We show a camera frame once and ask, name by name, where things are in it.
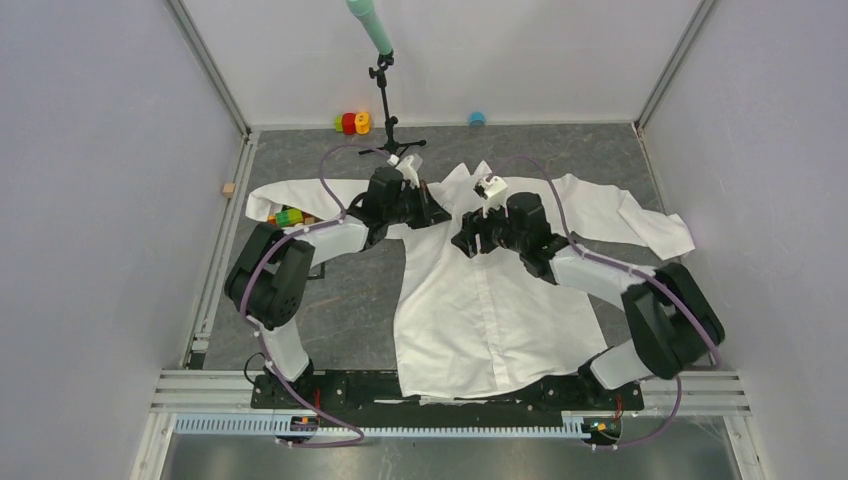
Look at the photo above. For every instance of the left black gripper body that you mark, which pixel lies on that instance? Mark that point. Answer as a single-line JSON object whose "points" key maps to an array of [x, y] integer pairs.
{"points": [[414, 208]]}

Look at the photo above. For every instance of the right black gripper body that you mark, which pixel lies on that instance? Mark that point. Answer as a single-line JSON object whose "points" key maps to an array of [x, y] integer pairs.
{"points": [[494, 231]]}

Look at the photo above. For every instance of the white button shirt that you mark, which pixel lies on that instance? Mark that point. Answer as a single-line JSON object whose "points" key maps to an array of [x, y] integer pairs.
{"points": [[483, 326]]}

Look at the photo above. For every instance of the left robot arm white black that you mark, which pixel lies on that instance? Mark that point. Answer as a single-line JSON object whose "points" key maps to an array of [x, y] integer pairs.
{"points": [[268, 280]]}

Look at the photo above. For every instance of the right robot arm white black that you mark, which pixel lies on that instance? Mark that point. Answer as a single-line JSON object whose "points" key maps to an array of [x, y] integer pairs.
{"points": [[671, 323]]}

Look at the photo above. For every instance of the orange toy block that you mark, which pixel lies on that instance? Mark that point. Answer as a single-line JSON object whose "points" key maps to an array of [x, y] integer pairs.
{"points": [[362, 123]]}

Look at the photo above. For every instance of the blue cylinder toy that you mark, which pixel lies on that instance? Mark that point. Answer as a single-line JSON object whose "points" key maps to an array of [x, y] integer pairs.
{"points": [[477, 119]]}

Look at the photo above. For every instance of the red toy block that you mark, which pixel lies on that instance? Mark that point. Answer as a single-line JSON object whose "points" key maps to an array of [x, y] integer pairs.
{"points": [[347, 123]]}

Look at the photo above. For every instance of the green lego brick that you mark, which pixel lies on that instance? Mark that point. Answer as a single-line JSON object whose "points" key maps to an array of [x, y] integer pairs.
{"points": [[288, 218]]}

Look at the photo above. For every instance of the teal foam pole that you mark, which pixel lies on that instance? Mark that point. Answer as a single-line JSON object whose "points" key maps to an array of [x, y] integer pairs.
{"points": [[365, 12]]}

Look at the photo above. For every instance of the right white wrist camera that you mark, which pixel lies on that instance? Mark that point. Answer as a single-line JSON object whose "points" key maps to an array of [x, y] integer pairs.
{"points": [[493, 190]]}

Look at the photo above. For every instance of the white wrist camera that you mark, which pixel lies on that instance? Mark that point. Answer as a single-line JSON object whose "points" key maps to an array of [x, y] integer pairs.
{"points": [[408, 166], [493, 190]]}

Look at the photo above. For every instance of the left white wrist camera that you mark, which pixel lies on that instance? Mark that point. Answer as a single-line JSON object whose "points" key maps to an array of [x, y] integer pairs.
{"points": [[408, 166]]}

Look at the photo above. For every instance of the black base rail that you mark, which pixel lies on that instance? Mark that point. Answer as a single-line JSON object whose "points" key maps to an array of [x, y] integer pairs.
{"points": [[373, 399]]}

